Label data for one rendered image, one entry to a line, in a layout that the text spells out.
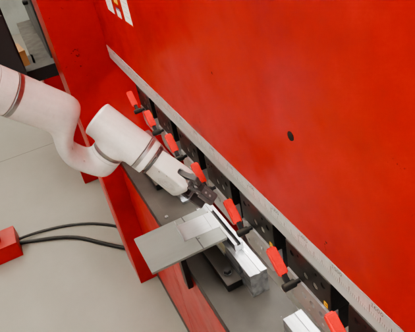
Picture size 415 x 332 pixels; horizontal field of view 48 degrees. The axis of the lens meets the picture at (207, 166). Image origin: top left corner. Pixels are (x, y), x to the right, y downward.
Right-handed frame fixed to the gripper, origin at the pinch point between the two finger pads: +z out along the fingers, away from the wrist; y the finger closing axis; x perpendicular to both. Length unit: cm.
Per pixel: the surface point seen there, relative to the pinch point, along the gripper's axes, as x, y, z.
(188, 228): 3.5, -44.3, 12.7
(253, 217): 2.2, 4.1, 11.8
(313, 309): -11.2, 17.2, 28.6
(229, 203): 3.0, -0.6, 6.5
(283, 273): -8.2, 15.8, 19.4
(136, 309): -20, -161, 43
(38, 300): -43, -200, -1
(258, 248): -1.7, -1.0, 19.1
